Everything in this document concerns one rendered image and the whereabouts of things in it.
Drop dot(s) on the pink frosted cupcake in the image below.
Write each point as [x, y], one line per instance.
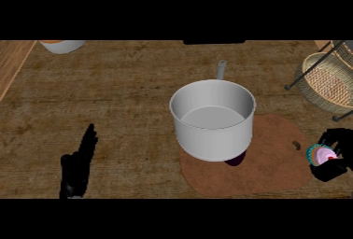
[321, 155]

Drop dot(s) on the wicker tiered basket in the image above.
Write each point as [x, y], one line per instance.
[329, 77]

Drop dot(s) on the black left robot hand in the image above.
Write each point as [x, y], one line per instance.
[79, 168]

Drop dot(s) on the white cup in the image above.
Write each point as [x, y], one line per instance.
[63, 45]

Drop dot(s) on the dark purple eggplant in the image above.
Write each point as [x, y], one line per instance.
[237, 160]

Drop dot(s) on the brown wooden cutting board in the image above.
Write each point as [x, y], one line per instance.
[271, 161]

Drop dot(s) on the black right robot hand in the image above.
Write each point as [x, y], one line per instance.
[331, 172]

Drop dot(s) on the grey metal saucepan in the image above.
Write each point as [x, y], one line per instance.
[212, 119]

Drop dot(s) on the pale wooden board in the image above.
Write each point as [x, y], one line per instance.
[12, 63]

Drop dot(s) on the black appliance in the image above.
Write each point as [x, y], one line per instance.
[213, 42]

